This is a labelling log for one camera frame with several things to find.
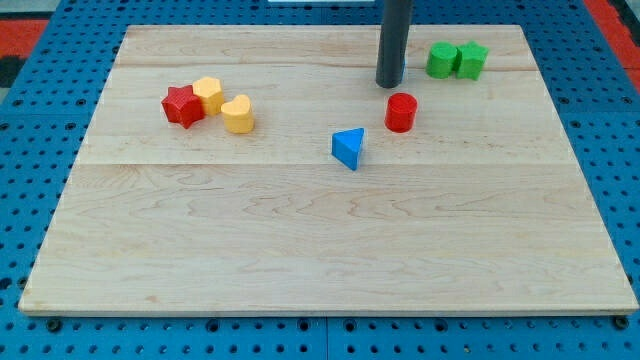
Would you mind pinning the green cylinder block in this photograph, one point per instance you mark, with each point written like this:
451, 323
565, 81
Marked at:
441, 60

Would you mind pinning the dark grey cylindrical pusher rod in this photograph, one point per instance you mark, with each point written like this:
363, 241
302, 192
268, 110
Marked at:
396, 21

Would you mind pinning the yellow hexagon block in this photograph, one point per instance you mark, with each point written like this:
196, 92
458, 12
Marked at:
211, 94

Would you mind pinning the blue block behind rod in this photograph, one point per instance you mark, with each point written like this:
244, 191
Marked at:
404, 69

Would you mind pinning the blue triangle block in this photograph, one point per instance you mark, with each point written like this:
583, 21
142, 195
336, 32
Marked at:
346, 147

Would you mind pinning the yellow heart block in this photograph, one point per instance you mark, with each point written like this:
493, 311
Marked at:
238, 115

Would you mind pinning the light wooden board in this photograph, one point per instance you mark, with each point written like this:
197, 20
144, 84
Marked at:
480, 209

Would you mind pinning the red star block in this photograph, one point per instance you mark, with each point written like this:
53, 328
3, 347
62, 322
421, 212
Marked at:
181, 106

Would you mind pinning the red cylinder block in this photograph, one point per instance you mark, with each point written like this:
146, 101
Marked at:
400, 112

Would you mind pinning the green star block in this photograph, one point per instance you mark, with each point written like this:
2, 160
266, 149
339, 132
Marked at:
472, 58

